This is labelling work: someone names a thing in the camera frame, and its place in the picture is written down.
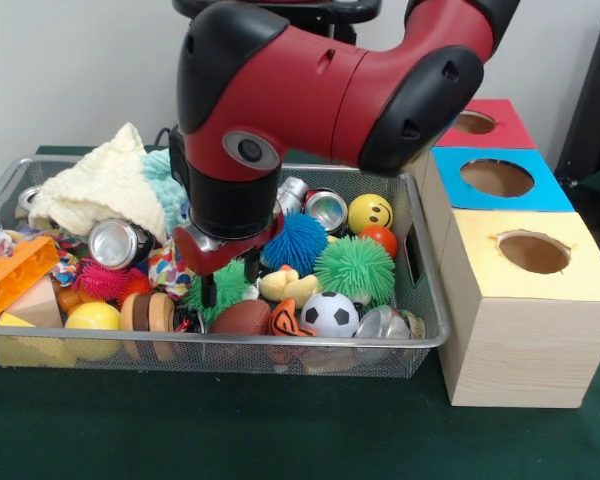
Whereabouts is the green spiky ball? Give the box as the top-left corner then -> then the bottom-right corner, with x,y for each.
313,236 -> 396,307

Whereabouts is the brown toy football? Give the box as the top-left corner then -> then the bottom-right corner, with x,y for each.
212,298 -> 273,336

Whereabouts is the cream knitted cloth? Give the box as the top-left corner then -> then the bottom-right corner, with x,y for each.
28,123 -> 171,241

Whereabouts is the green furry googly-eyed toy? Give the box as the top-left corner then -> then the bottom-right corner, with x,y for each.
185,262 -> 253,323

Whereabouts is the crushed silver can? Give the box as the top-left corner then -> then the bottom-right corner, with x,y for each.
17,185 -> 43,217

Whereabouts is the yellow smiley ball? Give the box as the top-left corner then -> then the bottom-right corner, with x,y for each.
347,194 -> 394,235

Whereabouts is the wooden box with three holes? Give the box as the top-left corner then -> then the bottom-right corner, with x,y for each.
408,98 -> 600,409

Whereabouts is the yellow duck toy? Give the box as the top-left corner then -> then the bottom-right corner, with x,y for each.
260,265 -> 321,304

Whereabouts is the large blue spiky ball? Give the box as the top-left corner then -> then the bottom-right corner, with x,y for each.
262,212 -> 329,276

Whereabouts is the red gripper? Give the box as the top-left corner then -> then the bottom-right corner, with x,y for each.
172,208 -> 285,309

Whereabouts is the pink spiky ball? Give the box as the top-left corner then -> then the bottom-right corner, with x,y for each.
78,260 -> 131,302

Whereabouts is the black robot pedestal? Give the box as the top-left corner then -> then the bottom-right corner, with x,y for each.
173,0 -> 383,46

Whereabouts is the colourful patterned cloth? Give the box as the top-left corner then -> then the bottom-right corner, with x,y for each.
147,238 -> 196,299

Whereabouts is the mint green cloth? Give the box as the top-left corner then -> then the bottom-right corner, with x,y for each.
143,150 -> 191,236

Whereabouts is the red-rimmed silver can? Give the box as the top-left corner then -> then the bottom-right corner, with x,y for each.
302,188 -> 349,233

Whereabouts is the small soccer ball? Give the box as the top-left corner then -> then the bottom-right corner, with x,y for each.
300,291 -> 360,339

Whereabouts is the orange toy brick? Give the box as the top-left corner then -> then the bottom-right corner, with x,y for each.
0,236 -> 61,326

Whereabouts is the shiny silver can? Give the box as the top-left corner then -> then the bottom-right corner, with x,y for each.
88,218 -> 153,271

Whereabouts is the clear mesh bin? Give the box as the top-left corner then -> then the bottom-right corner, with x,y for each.
0,153 -> 451,379

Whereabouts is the small red ball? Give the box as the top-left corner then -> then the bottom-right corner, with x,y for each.
360,225 -> 399,259

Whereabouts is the yellow tennis ball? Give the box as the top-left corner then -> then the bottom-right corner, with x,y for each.
66,302 -> 124,361

